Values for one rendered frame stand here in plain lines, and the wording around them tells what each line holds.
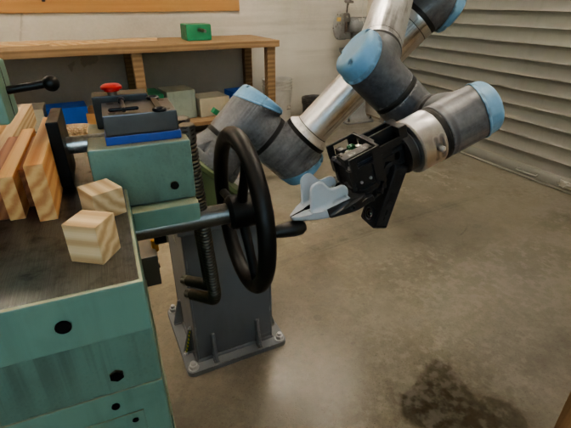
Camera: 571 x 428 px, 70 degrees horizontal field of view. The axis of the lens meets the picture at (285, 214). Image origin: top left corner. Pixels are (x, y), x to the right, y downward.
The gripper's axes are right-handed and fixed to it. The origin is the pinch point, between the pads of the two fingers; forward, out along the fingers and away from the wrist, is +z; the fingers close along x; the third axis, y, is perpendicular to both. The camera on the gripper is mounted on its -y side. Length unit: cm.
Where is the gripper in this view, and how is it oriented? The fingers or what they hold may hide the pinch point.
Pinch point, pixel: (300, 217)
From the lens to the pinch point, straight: 62.9
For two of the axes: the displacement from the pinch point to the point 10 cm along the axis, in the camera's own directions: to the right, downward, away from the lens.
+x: 3.8, 4.3, -8.2
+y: -3.1, -7.8, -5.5
